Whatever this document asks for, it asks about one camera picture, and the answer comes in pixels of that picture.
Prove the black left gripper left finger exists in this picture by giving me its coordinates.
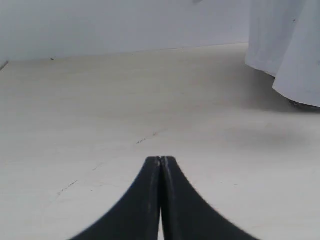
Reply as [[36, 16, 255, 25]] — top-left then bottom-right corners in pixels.
[[73, 156, 161, 240]]

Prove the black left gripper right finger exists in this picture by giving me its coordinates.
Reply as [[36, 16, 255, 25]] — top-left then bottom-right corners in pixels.
[[161, 156, 255, 240]]

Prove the white t-shirt red patch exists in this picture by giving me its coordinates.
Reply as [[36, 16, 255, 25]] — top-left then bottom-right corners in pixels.
[[245, 0, 320, 111]]

